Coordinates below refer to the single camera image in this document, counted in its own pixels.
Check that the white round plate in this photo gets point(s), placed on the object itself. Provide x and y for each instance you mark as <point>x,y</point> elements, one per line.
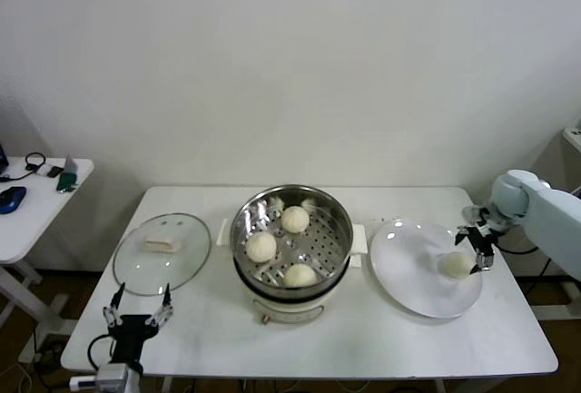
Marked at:
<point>408,266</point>

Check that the white steamed baozi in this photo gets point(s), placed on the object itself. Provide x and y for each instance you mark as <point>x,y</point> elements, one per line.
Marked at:
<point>295,219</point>
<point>299,276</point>
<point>261,248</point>
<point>453,265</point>

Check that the stainless steel steamer basket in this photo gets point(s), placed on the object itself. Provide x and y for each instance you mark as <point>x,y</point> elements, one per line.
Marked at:
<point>327,248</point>

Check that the glass pot lid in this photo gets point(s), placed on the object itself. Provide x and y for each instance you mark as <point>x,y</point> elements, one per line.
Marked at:
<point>163,270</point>

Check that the black laptop screen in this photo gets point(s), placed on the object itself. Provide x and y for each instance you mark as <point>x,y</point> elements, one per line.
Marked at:
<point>3,157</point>

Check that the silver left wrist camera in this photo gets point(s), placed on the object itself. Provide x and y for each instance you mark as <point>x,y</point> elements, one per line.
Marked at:
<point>113,377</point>

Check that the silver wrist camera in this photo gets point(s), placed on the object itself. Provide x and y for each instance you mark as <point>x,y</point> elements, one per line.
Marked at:
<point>113,377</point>
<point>472,213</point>

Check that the white electric cooker base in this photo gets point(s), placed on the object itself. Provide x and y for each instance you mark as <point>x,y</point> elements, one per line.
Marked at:
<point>290,307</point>

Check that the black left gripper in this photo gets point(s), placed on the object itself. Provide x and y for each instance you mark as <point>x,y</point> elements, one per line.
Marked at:
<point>131,331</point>

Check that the blue computer mouse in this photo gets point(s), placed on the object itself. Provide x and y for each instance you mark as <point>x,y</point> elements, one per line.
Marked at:
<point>12,198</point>

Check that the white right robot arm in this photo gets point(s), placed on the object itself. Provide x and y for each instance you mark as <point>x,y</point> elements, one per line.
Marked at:
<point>554,225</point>

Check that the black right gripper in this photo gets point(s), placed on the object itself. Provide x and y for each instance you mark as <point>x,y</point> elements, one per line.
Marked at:
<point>483,238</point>

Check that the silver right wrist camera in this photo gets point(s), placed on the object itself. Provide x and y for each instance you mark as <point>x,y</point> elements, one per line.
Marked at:
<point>472,213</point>

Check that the small black device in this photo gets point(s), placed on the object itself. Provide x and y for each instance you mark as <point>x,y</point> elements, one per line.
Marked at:
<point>55,170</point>

